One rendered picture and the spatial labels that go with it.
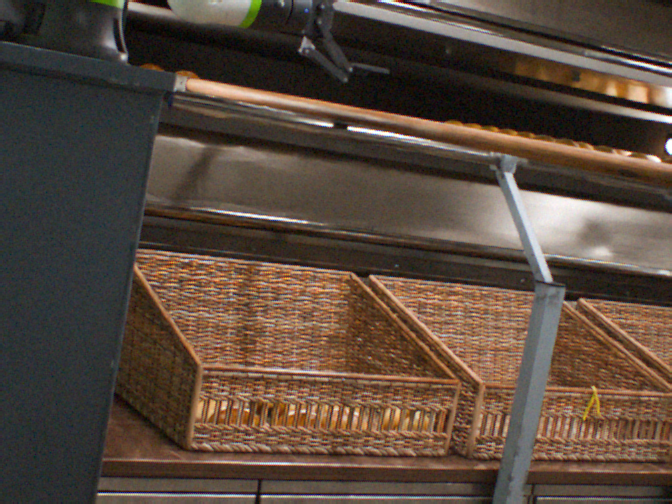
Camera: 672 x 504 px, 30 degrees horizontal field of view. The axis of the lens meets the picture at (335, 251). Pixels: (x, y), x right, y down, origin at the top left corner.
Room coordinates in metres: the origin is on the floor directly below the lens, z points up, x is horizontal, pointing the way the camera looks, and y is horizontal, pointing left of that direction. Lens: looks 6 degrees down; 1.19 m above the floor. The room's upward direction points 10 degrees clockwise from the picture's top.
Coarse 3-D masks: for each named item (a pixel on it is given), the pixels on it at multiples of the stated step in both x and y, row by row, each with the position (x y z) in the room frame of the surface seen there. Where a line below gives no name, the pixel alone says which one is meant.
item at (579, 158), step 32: (224, 96) 2.80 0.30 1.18; (256, 96) 2.65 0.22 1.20; (288, 96) 2.55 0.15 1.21; (384, 128) 2.22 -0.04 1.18; (416, 128) 2.12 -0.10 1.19; (448, 128) 2.05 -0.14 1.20; (544, 160) 1.84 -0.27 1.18; (576, 160) 1.77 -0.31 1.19; (608, 160) 1.72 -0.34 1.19; (640, 160) 1.67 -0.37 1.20
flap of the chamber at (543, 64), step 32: (352, 32) 2.75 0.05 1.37; (384, 32) 2.72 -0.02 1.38; (416, 32) 2.69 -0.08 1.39; (448, 32) 2.70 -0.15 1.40; (480, 32) 2.75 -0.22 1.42; (480, 64) 2.96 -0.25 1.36; (512, 64) 2.92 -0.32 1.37; (544, 64) 2.89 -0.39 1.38; (576, 64) 2.88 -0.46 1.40; (608, 64) 2.92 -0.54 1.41; (640, 96) 3.16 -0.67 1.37
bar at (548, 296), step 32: (288, 128) 2.29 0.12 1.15; (320, 128) 2.32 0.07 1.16; (352, 128) 2.35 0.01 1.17; (480, 160) 2.50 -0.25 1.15; (512, 160) 2.52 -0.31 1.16; (512, 192) 2.49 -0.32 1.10; (544, 288) 2.33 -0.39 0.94; (544, 320) 2.33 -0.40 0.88; (544, 352) 2.33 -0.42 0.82; (544, 384) 2.34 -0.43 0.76; (512, 416) 2.35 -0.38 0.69; (512, 448) 2.33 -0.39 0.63; (512, 480) 2.33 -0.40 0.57
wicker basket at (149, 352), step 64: (192, 256) 2.58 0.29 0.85; (128, 320) 2.42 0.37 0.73; (192, 320) 2.56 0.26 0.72; (256, 320) 2.64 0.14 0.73; (320, 320) 2.71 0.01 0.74; (384, 320) 2.63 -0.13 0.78; (128, 384) 2.37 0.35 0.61; (192, 384) 2.12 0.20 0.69; (256, 384) 2.16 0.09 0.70; (320, 384) 2.23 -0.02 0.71; (384, 384) 2.29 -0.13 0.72; (448, 384) 2.36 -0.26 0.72; (192, 448) 2.11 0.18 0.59; (256, 448) 2.17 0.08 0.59; (320, 448) 2.24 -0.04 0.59; (384, 448) 2.31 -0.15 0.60; (448, 448) 2.38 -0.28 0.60
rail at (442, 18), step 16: (352, 0) 2.59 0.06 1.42; (368, 0) 2.61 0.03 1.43; (384, 0) 2.63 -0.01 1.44; (416, 16) 2.67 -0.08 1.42; (432, 16) 2.68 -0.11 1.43; (448, 16) 2.71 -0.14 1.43; (496, 32) 2.77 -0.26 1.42; (512, 32) 2.79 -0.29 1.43; (560, 48) 2.86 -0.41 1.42; (576, 48) 2.88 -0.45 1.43; (624, 64) 2.95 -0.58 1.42; (640, 64) 2.98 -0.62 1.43
